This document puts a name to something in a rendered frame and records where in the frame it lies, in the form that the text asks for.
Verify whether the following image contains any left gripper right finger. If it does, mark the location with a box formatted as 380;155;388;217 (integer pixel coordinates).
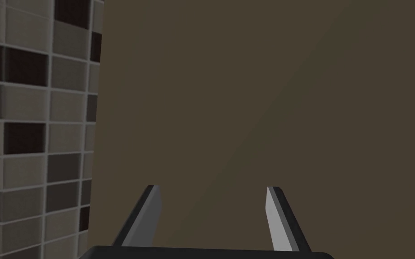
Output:
265;186;312;252

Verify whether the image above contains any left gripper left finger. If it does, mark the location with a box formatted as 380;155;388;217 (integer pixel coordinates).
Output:
112;185;163;248

